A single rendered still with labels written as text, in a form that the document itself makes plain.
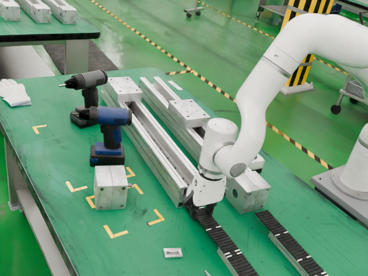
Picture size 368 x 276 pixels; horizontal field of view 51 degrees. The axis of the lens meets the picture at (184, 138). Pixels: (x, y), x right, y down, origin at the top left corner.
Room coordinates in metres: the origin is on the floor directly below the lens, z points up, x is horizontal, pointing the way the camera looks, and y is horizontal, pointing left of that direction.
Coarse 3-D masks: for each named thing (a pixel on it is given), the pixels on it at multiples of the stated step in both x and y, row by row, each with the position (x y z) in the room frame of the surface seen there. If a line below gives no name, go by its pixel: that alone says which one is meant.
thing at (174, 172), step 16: (112, 96) 1.49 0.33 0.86; (144, 112) 1.39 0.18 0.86; (128, 128) 1.33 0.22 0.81; (144, 128) 1.31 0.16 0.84; (160, 128) 1.29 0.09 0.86; (144, 144) 1.19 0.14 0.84; (160, 144) 1.24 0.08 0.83; (160, 160) 1.08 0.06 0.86; (176, 160) 1.13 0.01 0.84; (160, 176) 1.06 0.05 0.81; (176, 176) 1.01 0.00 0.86; (192, 176) 1.04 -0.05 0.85; (176, 192) 0.97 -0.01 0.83
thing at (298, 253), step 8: (264, 216) 0.96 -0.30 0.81; (272, 216) 0.96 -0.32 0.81; (264, 224) 0.92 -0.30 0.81; (272, 224) 0.93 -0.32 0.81; (272, 232) 0.89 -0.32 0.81; (280, 232) 0.90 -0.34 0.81; (288, 232) 0.91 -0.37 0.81; (280, 240) 0.86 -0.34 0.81; (288, 240) 0.87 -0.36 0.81; (288, 248) 0.84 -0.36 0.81; (296, 248) 0.84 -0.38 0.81; (296, 256) 0.81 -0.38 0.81; (304, 256) 0.82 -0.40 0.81; (304, 264) 0.79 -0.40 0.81; (312, 264) 0.80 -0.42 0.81; (312, 272) 0.77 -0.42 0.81; (320, 272) 0.77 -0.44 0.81
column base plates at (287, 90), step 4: (304, 84) 4.32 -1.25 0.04; (308, 84) 4.34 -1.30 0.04; (312, 84) 4.31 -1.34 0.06; (284, 88) 4.07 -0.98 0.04; (288, 88) 4.05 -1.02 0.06; (292, 88) 4.12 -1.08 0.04; (296, 88) 4.15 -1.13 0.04; (300, 88) 4.17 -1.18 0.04; (304, 88) 4.22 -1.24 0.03; (308, 88) 4.27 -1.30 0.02; (312, 88) 4.31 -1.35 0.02; (284, 92) 4.03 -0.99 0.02; (288, 92) 4.05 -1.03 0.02; (292, 92) 4.07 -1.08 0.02; (296, 92) 4.11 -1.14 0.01; (300, 92) 4.16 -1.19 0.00
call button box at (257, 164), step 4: (256, 156) 1.26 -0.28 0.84; (260, 156) 1.27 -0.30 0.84; (256, 160) 1.23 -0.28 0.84; (260, 160) 1.24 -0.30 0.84; (252, 164) 1.22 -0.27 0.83; (256, 164) 1.23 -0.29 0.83; (260, 164) 1.24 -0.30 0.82; (252, 168) 1.22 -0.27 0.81; (256, 168) 1.23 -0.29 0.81; (260, 168) 1.24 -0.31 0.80; (260, 172) 1.24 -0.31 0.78
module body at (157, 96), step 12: (144, 84) 1.68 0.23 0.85; (156, 84) 1.73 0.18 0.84; (144, 96) 1.67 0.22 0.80; (156, 96) 1.57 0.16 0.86; (168, 96) 1.62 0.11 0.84; (156, 108) 1.55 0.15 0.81; (168, 120) 1.46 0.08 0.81; (180, 132) 1.36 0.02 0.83; (192, 132) 1.31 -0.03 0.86; (204, 132) 1.35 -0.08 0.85; (192, 144) 1.27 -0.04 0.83; (192, 156) 1.26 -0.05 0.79; (228, 180) 1.08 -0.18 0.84
